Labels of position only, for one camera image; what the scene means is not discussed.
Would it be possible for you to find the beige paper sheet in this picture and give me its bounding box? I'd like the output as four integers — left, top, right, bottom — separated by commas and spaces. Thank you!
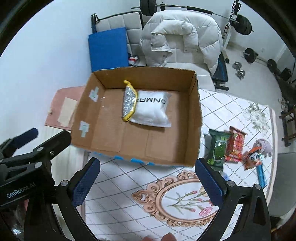
57, 97, 77, 127

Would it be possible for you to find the barbell on rack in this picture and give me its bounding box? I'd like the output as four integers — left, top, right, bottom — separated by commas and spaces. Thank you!
132, 0, 254, 36

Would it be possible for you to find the beige padded chair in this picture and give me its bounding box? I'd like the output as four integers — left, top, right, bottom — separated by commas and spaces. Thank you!
91, 11, 145, 65

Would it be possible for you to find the blue long tube packet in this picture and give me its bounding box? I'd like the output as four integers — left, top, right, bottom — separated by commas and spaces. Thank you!
256, 164, 267, 188

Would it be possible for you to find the white puffer jacket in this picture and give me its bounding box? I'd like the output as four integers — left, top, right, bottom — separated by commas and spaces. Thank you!
139, 10, 223, 74

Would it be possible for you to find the open cardboard box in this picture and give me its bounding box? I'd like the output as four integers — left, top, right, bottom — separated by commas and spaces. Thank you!
71, 67, 202, 167

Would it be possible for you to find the white towel pack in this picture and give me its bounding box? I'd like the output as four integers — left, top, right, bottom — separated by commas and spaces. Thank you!
129, 90, 171, 128

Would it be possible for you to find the barbell on floor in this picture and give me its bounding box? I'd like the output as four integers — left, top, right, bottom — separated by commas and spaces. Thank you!
243, 48, 280, 74

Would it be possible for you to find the yellow silver scrub sponge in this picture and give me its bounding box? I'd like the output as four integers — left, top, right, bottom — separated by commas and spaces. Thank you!
122, 80, 137, 122

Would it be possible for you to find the blue folded mat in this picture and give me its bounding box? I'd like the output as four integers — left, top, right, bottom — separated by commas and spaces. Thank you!
88, 28, 128, 72

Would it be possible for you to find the orange snack packet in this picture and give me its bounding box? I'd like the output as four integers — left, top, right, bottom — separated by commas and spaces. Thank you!
242, 144, 265, 170

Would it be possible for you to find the red snack packet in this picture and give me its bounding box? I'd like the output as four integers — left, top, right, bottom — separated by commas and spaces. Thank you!
225, 126, 247, 162

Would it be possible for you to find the striped beige mat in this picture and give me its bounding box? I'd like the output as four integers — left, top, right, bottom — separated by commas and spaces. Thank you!
43, 126, 88, 176

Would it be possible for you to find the dark wooden chair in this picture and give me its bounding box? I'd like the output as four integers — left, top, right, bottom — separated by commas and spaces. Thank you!
280, 106, 296, 147

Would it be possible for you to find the grey plush toy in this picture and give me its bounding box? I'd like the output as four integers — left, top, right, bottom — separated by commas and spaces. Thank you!
253, 138, 273, 157

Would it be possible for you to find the green wet wipes pack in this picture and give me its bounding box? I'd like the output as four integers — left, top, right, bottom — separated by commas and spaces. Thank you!
207, 129, 231, 172

